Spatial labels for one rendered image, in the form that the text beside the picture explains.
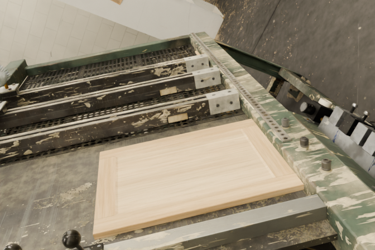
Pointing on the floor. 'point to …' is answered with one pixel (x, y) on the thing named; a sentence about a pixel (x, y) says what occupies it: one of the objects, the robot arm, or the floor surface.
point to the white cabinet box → (137, 2)
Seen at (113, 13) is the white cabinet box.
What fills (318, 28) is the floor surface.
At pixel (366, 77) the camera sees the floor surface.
